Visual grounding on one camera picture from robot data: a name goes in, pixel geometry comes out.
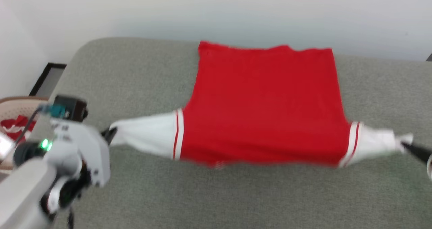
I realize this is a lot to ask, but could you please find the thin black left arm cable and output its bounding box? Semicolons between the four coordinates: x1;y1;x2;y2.
66;205;75;229

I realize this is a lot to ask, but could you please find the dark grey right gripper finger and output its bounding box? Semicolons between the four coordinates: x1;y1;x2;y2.
400;142;432;166

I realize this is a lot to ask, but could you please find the black framed panel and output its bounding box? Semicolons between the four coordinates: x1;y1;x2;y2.
29;63;68;97

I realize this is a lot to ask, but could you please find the red white garment in basket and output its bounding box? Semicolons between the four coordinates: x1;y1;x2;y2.
0;115;37;144

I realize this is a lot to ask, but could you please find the white cable label tag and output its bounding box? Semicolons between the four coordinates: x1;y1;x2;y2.
0;133;15;159

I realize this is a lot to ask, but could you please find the grey left camera cable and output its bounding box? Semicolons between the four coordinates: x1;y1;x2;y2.
12;104;66;146

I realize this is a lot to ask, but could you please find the red white basketball jersey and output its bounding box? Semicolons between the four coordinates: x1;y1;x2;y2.
108;41;414;170

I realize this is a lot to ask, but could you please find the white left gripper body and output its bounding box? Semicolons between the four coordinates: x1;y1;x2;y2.
48;120;111;188

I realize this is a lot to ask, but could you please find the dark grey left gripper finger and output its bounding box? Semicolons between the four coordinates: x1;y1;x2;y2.
101;127;118;146

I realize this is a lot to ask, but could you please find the beige perforated laundry basket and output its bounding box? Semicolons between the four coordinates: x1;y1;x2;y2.
0;96;48;171

